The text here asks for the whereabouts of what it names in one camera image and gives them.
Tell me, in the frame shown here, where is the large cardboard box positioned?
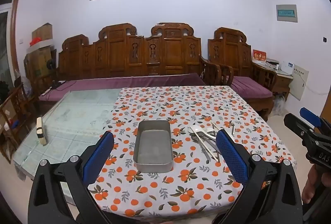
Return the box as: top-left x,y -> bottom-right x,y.
24,47 -> 56,80

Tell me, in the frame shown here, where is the cream object with black band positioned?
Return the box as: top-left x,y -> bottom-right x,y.
36,117 -> 49,146

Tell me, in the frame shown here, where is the white desktop device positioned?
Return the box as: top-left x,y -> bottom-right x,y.
281,60 -> 295,75

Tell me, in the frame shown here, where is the small brown cardboard box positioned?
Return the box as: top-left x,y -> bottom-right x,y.
31,23 -> 53,42

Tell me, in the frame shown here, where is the person's right hand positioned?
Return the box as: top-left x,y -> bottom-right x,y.
301,165 -> 320,204

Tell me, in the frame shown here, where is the red gift box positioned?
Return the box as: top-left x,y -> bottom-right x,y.
252,50 -> 267,64

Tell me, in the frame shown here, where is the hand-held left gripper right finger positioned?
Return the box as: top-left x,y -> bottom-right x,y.
212,129 -> 303,224

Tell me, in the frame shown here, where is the wooden side table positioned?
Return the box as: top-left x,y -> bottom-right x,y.
252,62 -> 294,101

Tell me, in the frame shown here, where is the clear plastic bag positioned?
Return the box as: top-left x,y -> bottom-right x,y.
273,96 -> 287,117

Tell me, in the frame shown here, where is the wooden chair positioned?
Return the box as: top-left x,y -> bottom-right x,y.
0,83 -> 35,164

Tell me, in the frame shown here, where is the white plastic ladle spoon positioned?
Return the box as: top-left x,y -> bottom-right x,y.
189,124 -> 218,140

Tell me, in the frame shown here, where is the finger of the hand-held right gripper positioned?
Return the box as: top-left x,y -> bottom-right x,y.
299,107 -> 324,127
283,112 -> 314,136

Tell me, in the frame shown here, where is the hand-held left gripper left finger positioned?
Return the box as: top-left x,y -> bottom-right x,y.
28,131 -> 115,224

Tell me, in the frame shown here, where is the carved wooden armchair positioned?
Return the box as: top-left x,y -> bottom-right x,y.
200,27 -> 278,121

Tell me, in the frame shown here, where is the orange fruit print tablecloth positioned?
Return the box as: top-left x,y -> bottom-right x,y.
88,86 -> 295,219

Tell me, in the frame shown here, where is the purple sofa cushion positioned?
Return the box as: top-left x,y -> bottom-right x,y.
39,73 -> 207,102

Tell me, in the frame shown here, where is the grey panel board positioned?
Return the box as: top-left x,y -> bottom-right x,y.
288,65 -> 310,102

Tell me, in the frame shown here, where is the wall electrical box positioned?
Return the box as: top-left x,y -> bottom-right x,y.
275,4 -> 298,23

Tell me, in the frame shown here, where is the purple armchair cushion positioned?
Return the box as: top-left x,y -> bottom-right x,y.
231,76 -> 273,98

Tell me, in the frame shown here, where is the wooden door frame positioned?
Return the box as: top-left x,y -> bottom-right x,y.
7,0 -> 24,78

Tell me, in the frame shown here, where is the carved wooden sofa bench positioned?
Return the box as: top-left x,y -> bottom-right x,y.
39,23 -> 209,117

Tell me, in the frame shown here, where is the pale wooden chopstick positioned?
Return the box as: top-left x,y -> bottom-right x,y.
192,135 -> 211,162
196,131 -> 221,162

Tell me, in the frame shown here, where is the rectangular metal tray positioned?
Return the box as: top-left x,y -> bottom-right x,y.
133,120 -> 173,173

